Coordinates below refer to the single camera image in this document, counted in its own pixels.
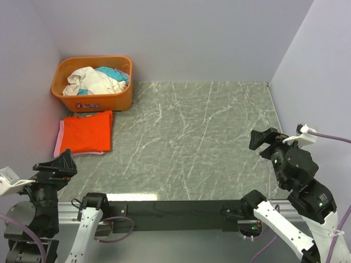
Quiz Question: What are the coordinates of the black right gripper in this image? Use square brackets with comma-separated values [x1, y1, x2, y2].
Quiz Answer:
[248, 124, 304, 186]

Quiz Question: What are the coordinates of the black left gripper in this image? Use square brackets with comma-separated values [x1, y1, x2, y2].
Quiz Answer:
[12, 147, 76, 231]

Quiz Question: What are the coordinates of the orange t shirt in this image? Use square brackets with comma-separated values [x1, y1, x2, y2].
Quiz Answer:
[60, 110, 114, 154]

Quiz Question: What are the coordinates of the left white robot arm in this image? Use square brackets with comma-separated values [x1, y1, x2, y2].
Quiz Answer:
[1, 149, 110, 262]

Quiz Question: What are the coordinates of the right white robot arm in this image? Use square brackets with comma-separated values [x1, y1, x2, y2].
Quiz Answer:
[241, 124, 350, 262]

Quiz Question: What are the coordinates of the folded pink t shirt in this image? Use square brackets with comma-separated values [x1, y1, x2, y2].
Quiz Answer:
[53, 115, 114, 158]

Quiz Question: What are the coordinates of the orange plastic laundry tub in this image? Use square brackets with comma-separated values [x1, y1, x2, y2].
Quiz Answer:
[51, 56, 133, 113]

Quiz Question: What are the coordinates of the white cream garment in tub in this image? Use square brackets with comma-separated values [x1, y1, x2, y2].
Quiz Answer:
[63, 66, 130, 96]

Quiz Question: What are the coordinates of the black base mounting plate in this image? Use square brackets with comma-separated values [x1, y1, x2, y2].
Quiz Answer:
[77, 198, 275, 233]

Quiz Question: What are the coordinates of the teal garment in tub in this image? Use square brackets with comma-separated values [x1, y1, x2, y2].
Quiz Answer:
[77, 67, 129, 95]

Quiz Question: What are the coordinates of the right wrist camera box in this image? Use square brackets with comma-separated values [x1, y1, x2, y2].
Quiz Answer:
[282, 123, 317, 147]

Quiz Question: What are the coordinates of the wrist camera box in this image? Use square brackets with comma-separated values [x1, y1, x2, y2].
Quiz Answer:
[0, 167, 35, 196]
[282, 123, 317, 147]

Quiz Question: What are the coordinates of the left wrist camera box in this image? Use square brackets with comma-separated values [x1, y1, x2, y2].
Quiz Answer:
[0, 167, 35, 196]

